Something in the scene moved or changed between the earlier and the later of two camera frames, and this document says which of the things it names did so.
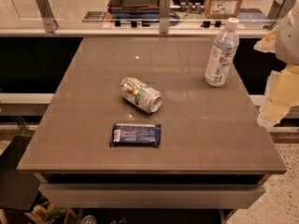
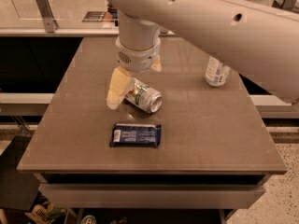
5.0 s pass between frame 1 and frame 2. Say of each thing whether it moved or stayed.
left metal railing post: stayed
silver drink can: stayed
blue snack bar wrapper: stayed
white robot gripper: moved
